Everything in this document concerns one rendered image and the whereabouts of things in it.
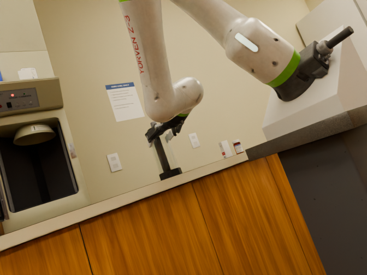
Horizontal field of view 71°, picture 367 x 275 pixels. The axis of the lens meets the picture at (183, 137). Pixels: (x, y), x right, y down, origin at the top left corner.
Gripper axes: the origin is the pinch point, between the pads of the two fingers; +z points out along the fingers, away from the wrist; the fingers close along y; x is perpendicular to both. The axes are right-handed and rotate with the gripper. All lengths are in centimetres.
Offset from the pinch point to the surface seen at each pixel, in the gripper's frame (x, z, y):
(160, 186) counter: 22.8, -8.9, 12.8
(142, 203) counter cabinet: 25.5, -5.0, 20.3
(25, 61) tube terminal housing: -56, 4, 44
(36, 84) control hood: -37, -2, 43
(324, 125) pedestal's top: 35, -64, -7
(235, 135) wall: -13, 56, -97
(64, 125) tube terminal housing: -23.2, 11.6, 35.1
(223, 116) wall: -30, 52, -92
